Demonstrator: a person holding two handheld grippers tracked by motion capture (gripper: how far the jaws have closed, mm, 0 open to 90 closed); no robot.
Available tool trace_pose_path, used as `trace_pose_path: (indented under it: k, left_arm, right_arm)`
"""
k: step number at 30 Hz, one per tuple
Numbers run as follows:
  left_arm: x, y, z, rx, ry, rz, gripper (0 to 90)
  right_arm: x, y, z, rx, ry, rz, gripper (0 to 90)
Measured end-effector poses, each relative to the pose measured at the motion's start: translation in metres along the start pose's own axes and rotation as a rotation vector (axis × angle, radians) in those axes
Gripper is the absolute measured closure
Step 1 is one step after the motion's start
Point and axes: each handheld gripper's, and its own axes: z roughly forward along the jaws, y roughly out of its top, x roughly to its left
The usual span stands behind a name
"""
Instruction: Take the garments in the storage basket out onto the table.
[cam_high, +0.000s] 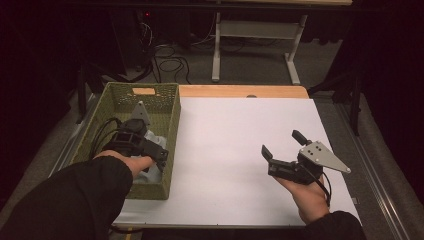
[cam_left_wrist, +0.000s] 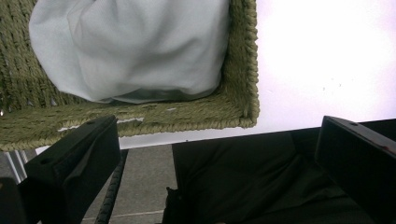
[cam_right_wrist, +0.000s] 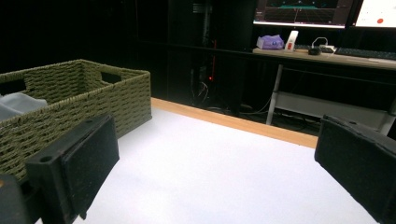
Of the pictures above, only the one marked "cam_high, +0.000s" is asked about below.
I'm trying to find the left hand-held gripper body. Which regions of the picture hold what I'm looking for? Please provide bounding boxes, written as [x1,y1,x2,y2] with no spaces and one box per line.
[101,100,170,173]

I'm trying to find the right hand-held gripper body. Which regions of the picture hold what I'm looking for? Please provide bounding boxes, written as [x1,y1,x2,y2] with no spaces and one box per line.
[267,140,352,186]

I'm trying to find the light blue cloth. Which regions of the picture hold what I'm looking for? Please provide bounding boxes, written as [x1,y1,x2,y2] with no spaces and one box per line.
[132,129,168,185]

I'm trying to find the green woven basket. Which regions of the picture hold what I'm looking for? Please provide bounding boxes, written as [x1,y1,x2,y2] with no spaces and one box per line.
[69,81,182,201]

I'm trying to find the person's left hand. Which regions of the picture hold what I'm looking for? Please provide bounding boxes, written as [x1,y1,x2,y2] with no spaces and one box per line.
[94,149,155,180]

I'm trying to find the person's right hand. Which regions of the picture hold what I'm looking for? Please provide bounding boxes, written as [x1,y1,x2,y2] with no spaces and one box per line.
[273,175,331,225]

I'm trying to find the wooden table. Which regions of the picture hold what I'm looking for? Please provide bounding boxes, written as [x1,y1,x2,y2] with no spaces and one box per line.
[178,84,310,100]

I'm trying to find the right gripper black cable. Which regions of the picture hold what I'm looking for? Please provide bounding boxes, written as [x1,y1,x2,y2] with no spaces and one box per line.
[299,163,333,208]

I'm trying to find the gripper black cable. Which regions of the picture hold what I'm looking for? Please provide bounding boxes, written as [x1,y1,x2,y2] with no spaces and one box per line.
[299,163,333,208]
[89,116,124,159]

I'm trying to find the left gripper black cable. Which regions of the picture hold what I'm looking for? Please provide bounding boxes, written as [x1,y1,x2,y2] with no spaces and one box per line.
[89,116,124,159]

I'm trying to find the black floor cables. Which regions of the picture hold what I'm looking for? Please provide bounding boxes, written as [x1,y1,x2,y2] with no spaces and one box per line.
[138,21,193,85]

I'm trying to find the white table frame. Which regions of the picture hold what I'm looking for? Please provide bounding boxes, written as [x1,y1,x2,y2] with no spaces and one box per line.
[211,11,309,86]

